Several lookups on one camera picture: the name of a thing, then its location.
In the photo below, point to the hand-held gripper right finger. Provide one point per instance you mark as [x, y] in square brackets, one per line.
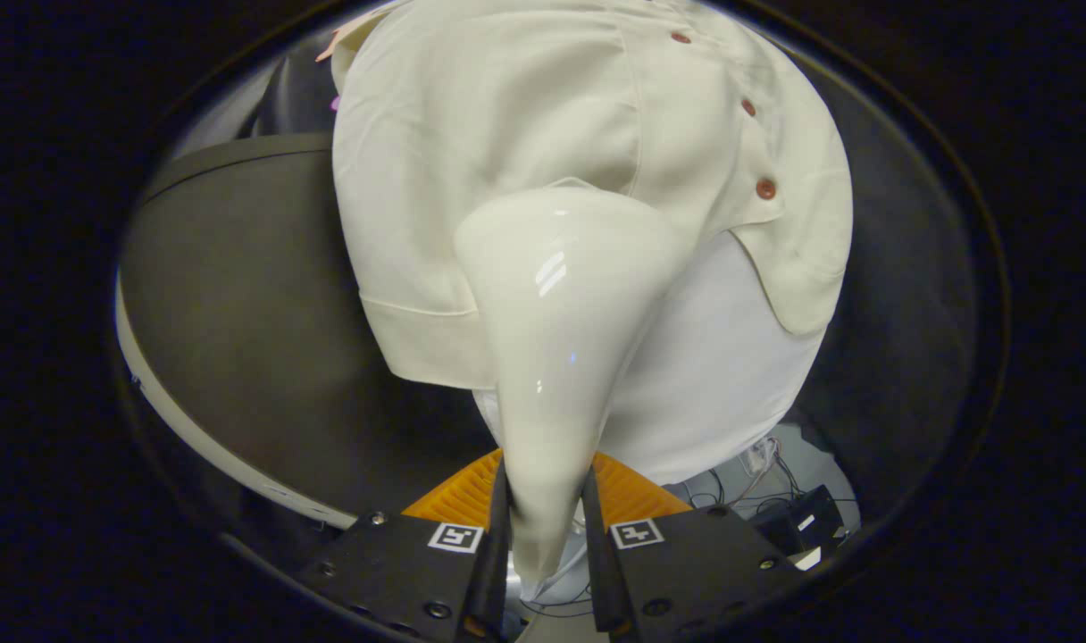
[601, 572]

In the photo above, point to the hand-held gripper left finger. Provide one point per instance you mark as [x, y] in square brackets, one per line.
[494, 572]

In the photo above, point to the white garment steamer head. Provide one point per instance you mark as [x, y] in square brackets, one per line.
[561, 339]

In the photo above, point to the cream button-up shirt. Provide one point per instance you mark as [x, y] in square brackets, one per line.
[471, 134]

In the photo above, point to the small clear plastic bundle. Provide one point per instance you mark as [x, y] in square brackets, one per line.
[759, 457]

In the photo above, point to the black electronic box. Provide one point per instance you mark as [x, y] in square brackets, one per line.
[797, 527]

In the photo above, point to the white cloth panel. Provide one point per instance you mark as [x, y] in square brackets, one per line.
[713, 375]

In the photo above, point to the grey cabinet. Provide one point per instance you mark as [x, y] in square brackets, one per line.
[239, 295]

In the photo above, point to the black backdrop cloth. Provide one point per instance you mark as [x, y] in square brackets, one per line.
[900, 313]

